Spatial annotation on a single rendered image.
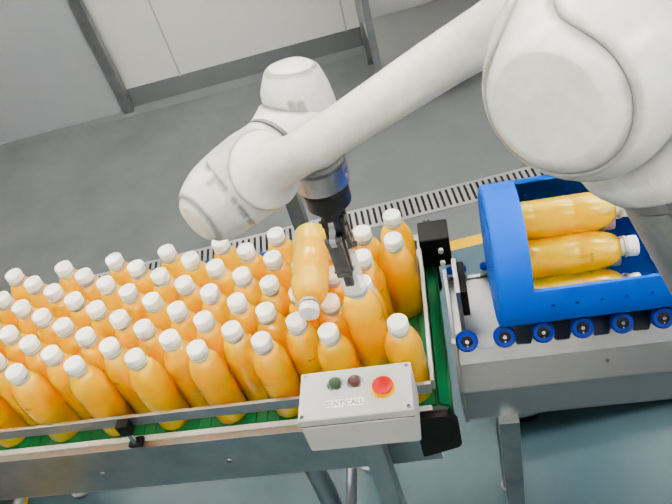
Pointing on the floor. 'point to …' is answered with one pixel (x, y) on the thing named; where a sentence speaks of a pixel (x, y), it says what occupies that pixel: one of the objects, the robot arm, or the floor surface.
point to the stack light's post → (297, 211)
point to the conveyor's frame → (209, 458)
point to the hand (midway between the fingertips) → (350, 273)
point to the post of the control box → (384, 473)
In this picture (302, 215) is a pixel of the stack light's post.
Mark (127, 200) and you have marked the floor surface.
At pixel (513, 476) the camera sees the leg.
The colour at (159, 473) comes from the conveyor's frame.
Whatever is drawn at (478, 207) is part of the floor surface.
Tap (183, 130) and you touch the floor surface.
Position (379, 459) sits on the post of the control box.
